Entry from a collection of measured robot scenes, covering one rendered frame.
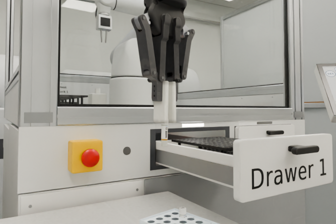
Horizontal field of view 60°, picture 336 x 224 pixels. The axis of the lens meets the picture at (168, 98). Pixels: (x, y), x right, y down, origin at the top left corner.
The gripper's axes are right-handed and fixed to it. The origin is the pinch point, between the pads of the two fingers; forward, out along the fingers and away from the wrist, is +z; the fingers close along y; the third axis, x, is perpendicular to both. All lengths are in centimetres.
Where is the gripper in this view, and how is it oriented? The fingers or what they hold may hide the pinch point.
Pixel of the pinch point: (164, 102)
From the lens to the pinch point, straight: 49.7
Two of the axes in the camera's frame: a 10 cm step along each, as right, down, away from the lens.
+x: -6.9, 0.2, 7.3
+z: -0.1, 10.0, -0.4
